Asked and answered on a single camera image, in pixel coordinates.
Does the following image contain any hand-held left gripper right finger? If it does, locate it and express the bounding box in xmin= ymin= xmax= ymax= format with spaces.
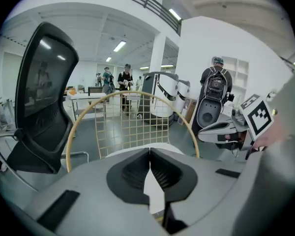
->
xmin=149 ymin=147 xmax=198 ymax=204

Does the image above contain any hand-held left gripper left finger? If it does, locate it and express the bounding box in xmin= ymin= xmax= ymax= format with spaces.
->
xmin=106 ymin=147 xmax=150 ymax=205

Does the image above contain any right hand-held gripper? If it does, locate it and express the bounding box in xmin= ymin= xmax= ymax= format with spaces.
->
xmin=198 ymin=94 xmax=274 ymax=152

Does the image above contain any wire laundry basket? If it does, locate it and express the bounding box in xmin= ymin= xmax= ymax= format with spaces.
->
xmin=65 ymin=90 xmax=200 ymax=173

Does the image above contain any white cloth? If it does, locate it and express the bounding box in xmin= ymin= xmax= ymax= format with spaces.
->
xmin=105 ymin=143 xmax=185 ymax=215

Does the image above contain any person's right forearm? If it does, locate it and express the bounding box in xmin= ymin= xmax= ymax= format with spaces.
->
xmin=252 ymin=128 xmax=290 ymax=152

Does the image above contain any black office chair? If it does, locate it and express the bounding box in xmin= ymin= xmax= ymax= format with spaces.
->
xmin=0 ymin=21 xmax=89 ymax=193

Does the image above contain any black shell with round grille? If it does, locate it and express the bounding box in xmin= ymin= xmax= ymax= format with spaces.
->
xmin=196 ymin=97 xmax=225 ymax=129

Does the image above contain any cardboard box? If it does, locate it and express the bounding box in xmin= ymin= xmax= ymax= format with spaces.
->
xmin=178 ymin=98 xmax=198 ymax=126

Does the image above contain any white and black delivery robot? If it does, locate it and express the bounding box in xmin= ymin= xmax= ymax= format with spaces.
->
xmin=137 ymin=72 xmax=180 ymax=127
xmin=176 ymin=79 xmax=191 ymax=113

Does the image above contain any person's pale shirt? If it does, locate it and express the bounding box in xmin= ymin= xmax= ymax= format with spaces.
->
xmin=272 ymin=62 xmax=295 ymax=139

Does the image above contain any white rectangular table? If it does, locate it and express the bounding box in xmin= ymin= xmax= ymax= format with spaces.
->
xmin=68 ymin=92 xmax=107 ymax=120

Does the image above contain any ceiling tube light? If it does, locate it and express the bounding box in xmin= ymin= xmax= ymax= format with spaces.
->
xmin=168 ymin=8 xmax=182 ymax=21
xmin=113 ymin=40 xmax=127 ymax=53

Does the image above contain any black railing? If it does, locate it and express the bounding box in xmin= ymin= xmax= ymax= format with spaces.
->
xmin=22 ymin=0 xmax=182 ymax=36

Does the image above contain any white wall shelf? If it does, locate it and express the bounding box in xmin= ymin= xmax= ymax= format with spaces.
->
xmin=221 ymin=56 xmax=250 ymax=93

